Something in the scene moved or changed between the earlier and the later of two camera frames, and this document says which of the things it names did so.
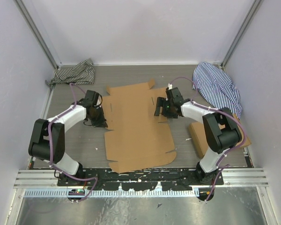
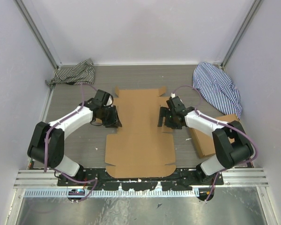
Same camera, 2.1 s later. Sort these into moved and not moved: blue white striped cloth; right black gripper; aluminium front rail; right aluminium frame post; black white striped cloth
Moved: right black gripper
Not moved: right aluminium frame post; aluminium front rail; blue white striped cloth; black white striped cloth
